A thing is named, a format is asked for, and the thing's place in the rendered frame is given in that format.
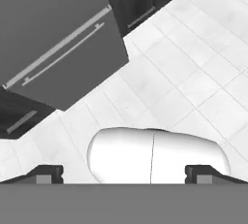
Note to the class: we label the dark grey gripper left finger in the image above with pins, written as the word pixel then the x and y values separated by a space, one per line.
pixel 48 171

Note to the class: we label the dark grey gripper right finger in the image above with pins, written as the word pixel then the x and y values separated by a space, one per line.
pixel 197 171

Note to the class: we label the white rounded object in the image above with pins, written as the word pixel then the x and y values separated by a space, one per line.
pixel 129 156

